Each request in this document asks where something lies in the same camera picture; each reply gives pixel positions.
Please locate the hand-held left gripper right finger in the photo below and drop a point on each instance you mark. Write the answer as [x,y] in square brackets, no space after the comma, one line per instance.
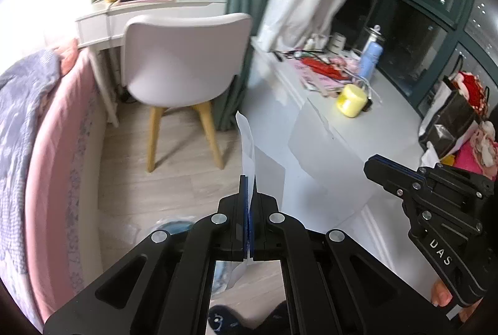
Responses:
[319,280]

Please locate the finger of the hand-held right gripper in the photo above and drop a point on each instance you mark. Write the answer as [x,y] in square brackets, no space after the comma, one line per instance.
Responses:
[389,177]
[404,163]

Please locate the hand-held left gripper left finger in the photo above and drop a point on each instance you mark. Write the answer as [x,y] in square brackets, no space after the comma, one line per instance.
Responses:
[186,272]

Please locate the clear plastic wrapper piece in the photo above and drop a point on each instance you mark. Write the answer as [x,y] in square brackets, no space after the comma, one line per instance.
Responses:
[247,148]

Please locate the person's right hand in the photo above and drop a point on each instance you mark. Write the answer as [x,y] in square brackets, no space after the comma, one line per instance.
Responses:
[441,292]

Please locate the black shopping bag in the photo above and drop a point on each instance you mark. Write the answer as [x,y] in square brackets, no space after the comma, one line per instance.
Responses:
[447,125]

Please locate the person's navy sock foot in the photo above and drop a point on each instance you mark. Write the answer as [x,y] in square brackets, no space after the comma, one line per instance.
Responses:
[221,319]

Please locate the pink cloth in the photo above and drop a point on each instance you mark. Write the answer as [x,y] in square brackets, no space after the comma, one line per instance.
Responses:
[470,160]

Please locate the yellow jar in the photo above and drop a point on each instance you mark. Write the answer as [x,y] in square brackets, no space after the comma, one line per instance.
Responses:
[351,101]

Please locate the red plush toy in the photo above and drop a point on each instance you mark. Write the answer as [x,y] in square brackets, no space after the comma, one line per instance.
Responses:
[472,90]

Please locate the light blue bottle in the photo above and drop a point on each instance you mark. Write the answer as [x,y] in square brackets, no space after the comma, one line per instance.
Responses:
[369,62]

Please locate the pink papers pile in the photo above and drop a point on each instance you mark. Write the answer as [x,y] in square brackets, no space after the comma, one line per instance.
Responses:
[323,74]

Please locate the white cup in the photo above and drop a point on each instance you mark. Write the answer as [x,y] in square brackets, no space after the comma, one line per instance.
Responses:
[337,43]

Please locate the dark framed window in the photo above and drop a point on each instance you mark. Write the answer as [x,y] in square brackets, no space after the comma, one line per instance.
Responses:
[428,16]

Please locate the bed with pink sheet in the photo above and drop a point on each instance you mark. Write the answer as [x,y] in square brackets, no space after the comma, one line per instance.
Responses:
[62,163]

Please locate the white chair with wooden legs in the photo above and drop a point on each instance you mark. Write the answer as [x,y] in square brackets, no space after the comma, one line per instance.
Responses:
[183,58]

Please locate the green curtain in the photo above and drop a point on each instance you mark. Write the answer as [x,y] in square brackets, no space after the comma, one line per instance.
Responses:
[249,8]

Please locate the grey patterned blanket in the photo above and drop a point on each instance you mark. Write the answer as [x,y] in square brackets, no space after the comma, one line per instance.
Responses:
[19,117]

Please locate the white desk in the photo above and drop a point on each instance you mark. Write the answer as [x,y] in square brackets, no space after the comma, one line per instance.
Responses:
[116,19]

